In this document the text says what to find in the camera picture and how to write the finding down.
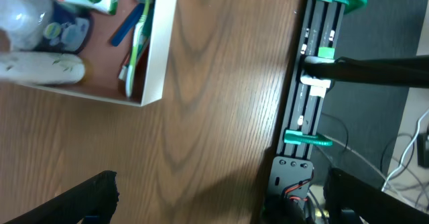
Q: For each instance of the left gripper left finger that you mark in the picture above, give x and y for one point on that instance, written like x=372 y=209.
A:
x=92 y=201

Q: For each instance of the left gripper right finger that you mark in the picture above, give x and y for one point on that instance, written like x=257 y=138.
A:
x=348 y=199

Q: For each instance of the white lotion tube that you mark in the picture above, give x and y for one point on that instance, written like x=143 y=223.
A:
x=41 y=68

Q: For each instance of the green white toothbrush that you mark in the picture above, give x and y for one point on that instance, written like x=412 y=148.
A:
x=141 y=34

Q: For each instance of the blue hand sanitizer bottle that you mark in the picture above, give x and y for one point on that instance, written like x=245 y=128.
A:
x=45 y=26

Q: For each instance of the teal white toothpaste tube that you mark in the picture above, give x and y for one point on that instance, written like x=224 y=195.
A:
x=123 y=71

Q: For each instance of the blue disposable razor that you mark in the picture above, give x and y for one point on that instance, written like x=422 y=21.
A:
x=129 y=22

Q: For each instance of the green clamp lower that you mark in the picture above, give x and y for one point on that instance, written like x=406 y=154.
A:
x=297 y=137

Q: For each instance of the white box with pink interior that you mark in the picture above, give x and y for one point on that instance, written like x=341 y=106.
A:
x=103 y=61

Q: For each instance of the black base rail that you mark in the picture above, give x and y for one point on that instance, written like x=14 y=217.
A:
x=286 y=196

